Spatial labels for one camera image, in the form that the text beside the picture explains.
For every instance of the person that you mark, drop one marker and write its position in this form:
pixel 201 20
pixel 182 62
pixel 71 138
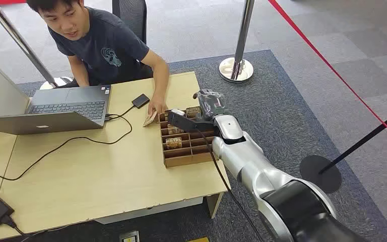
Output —
pixel 103 43

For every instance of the grey open laptop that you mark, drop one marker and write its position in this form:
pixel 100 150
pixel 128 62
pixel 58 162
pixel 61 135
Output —
pixel 66 107

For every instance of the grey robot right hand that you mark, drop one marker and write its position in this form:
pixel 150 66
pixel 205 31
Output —
pixel 213 102

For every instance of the red barrier belt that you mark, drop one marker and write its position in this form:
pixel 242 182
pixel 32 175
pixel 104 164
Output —
pixel 331 66

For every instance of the black office chair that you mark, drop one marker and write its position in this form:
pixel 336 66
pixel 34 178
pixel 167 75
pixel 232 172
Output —
pixel 133 16

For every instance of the small black external drive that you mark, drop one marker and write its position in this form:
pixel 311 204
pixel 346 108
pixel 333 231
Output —
pixel 140 100

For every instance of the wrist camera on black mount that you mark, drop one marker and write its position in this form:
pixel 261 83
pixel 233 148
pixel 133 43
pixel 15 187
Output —
pixel 186 124

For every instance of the dark grey carpet rug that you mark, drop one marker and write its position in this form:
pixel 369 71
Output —
pixel 280 110

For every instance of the person's left forearm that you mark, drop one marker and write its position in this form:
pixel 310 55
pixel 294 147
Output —
pixel 162 80

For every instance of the yellow floor marker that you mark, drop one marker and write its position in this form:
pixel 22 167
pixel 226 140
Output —
pixel 198 239

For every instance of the wooden compartment card tray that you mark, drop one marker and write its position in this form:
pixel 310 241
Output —
pixel 186 157

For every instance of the red strip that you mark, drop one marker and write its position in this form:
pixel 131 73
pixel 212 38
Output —
pixel 10 1

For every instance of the chrome stanchion with round base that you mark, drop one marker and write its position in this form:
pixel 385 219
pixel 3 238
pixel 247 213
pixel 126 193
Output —
pixel 20 40
pixel 243 33

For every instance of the person's left hand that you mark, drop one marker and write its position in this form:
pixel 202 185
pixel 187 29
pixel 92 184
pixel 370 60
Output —
pixel 157 105

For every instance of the metal floor socket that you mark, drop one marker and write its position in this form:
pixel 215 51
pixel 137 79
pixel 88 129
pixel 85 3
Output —
pixel 129 236

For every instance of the black stanchion with round base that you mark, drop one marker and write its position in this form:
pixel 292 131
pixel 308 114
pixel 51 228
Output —
pixel 317 173

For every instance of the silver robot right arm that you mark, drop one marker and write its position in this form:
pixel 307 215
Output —
pixel 247 160

